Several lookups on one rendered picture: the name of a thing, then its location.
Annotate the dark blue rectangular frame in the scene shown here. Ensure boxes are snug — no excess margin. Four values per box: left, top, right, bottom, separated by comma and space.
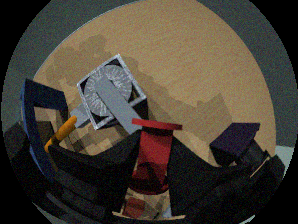
21, 79, 68, 183

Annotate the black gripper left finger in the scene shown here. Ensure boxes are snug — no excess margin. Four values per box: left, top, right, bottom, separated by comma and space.
48, 129, 141, 213

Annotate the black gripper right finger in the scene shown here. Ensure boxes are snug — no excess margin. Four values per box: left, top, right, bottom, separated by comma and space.
166, 136, 253, 217

